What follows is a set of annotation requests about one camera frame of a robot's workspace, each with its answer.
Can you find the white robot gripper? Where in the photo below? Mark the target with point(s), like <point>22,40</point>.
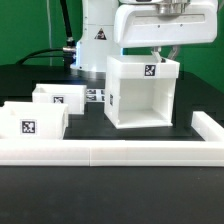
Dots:
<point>157,23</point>

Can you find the white drawer cabinet box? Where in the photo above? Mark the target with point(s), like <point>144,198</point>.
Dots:
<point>139,91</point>

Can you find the white front drawer tray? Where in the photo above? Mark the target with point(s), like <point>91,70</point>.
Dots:
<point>27,120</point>

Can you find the white drawer tray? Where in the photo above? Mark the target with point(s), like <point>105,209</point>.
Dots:
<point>72,95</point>
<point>27,120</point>

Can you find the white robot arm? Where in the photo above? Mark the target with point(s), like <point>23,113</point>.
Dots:
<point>110,26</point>

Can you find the white rear drawer tray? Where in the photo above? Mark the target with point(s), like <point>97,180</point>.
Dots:
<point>72,95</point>

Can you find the white marker tag sheet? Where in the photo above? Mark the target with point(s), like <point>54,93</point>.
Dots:
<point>95,95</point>

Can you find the white right fence rail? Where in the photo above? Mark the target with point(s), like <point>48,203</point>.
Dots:
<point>206,127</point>

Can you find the white fence rail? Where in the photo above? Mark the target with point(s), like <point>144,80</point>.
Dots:
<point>110,153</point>
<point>206,127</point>

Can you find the white front fence rail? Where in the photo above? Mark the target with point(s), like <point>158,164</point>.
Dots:
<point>110,153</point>

